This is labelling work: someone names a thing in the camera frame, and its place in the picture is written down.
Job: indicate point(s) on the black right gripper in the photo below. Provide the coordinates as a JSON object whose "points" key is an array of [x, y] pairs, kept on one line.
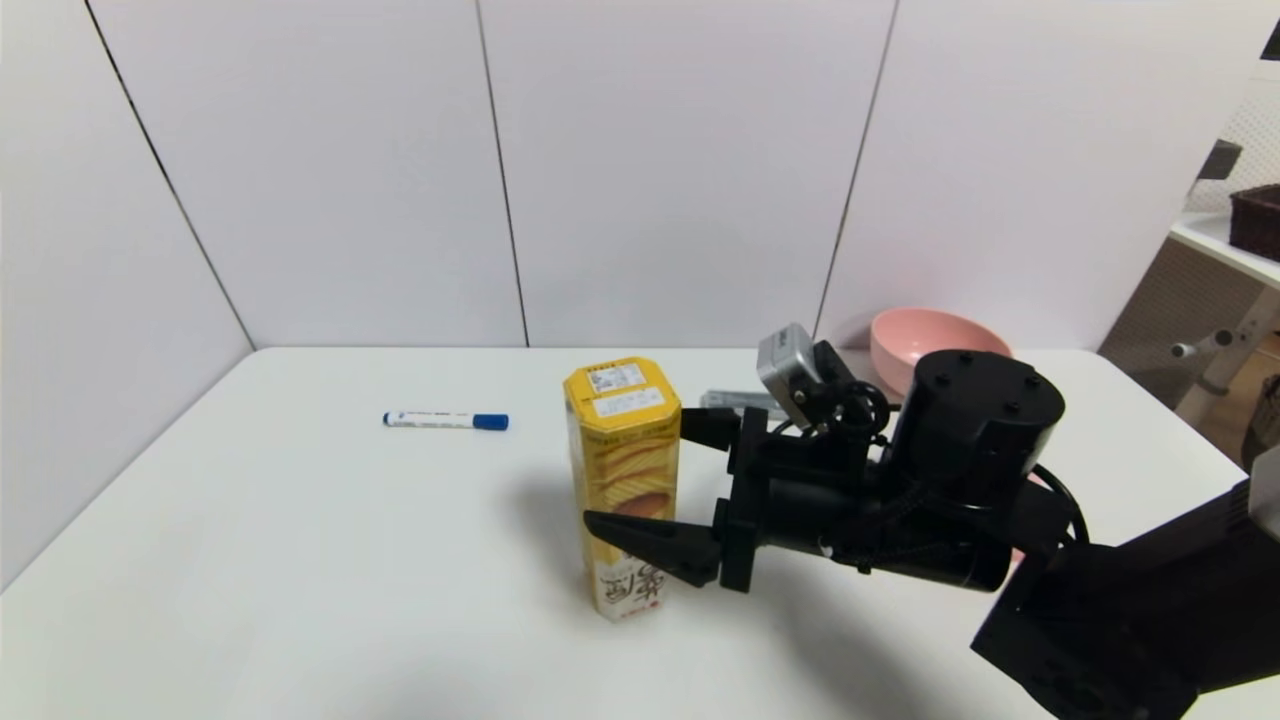
{"points": [[742, 498]]}

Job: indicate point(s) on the yellow potato chips box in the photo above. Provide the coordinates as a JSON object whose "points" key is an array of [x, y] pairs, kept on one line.
{"points": [[620, 470]]}

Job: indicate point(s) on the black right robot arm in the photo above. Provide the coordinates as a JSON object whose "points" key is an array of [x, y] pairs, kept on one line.
{"points": [[1100, 620]]}

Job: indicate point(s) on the pink bowl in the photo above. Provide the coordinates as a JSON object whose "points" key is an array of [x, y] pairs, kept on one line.
{"points": [[915, 335]]}

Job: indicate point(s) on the dark grey flat object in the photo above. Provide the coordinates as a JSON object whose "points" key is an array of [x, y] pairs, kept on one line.
{"points": [[1218, 160]]}

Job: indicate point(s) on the black corner object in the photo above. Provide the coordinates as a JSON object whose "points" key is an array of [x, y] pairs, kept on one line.
{"points": [[1272, 40]]}

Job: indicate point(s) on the blue whiteboard marker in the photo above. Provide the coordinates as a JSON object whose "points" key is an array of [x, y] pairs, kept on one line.
{"points": [[440, 420]]}

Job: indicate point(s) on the white desk leg with knob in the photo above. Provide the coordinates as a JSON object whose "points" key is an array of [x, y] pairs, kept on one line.
{"points": [[1235, 345]]}

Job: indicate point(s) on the white desk top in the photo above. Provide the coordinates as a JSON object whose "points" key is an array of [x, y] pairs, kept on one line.
{"points": [[1205, 238]]}

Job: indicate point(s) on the dark woven basket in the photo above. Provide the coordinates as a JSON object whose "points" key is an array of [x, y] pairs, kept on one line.
{"points": [[1258, 222]]}

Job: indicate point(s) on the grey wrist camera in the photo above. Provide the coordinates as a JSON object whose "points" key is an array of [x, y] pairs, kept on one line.
{"points": [[790, 370]]}

